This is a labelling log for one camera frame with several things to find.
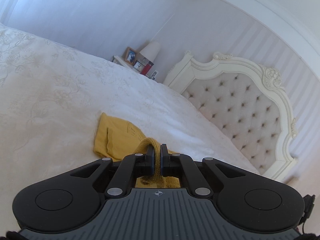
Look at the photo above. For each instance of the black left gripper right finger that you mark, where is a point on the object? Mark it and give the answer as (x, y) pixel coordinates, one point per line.
(183, 167)

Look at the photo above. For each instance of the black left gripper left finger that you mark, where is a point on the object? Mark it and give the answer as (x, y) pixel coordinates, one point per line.
(125, 172)

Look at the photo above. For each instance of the mustard yellow knit sweater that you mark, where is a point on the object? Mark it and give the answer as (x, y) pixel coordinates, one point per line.
(117, 138)

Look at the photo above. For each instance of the cream tufted headboard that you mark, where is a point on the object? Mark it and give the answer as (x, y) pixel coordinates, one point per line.
(246, 102)

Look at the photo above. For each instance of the red cup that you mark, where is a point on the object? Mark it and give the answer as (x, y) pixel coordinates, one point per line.
(146, 68)

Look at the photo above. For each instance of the small alarm clock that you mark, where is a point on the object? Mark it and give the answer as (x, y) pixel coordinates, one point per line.
(138, 66)

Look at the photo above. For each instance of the white nightstand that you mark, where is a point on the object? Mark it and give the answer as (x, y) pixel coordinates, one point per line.
(120, 61)

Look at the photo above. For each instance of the white floral bedspread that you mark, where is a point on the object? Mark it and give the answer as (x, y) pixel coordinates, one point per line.
(52, 97)

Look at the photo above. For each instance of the beige table lamp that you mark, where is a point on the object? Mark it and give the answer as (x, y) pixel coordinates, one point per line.
(151, 51)

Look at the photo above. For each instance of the white wall socket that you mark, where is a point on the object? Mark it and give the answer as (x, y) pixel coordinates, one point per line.
(154, 75)

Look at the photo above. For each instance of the wooden picture frame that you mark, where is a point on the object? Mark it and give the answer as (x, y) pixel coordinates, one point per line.
(130, 56)

